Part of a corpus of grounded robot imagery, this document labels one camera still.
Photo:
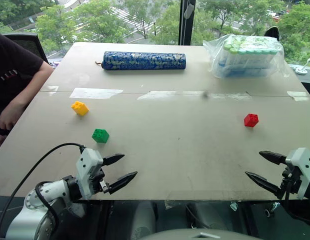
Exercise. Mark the small clear tape strip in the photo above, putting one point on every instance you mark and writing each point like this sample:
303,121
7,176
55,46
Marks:
52,89

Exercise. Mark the silver table clamp bolt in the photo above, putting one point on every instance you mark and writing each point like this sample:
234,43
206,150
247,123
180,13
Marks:
271,209

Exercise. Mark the black mesh office chair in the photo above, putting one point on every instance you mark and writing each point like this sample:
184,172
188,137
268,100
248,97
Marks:
27,45

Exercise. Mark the yellow toy block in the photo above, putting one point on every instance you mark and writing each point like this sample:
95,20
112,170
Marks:
80,108

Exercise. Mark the bare person hand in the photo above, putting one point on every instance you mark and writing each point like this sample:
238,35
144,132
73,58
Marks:
6,122

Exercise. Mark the bare person forearm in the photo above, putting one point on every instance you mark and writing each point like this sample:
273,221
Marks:
30,92

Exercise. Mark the dark window frame post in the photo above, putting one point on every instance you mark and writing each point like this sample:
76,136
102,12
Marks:
187,25

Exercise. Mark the black chair headrest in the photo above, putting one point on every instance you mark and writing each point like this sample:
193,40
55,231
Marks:
273,32

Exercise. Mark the blue patterned cylinder roll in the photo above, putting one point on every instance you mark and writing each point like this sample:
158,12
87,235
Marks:
145,60

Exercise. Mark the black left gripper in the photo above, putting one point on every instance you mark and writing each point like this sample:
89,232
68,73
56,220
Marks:
99,180

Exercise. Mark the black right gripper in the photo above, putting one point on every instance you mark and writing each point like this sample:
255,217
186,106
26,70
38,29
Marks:
290,180

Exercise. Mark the green toy block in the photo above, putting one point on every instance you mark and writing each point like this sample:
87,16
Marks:
100,135

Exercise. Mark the person in black shirt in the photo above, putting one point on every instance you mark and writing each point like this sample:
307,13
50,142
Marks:
12,72

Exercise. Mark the white desk lamp base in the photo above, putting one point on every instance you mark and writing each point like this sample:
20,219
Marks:
303,68

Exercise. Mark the red toy block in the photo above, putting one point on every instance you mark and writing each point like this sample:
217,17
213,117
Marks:
251,120

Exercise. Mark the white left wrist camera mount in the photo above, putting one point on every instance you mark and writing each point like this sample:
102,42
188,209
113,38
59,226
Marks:
88,170

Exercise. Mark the long clear tape strip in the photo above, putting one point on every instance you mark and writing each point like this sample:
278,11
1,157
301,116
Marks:
192,95

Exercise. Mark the clear plastic bag of bottles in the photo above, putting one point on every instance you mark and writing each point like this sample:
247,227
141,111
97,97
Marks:
245,57

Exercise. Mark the short clear tape strip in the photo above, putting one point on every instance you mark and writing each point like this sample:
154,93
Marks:
298,95

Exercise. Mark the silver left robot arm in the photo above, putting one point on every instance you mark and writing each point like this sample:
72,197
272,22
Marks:
32,217

